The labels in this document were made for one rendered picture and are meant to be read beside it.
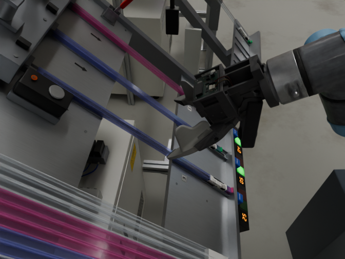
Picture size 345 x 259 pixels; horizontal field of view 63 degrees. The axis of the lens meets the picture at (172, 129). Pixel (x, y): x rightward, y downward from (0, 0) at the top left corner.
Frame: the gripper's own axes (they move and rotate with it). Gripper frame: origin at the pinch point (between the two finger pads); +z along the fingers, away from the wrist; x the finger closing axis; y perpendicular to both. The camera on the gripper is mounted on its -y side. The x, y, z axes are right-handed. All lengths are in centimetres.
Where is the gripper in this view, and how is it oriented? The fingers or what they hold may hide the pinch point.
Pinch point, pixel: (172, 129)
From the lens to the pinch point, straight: 54.9
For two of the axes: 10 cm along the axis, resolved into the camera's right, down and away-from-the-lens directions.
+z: -8.4, 3.0, 4.5
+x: -0.9, 7.5, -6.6
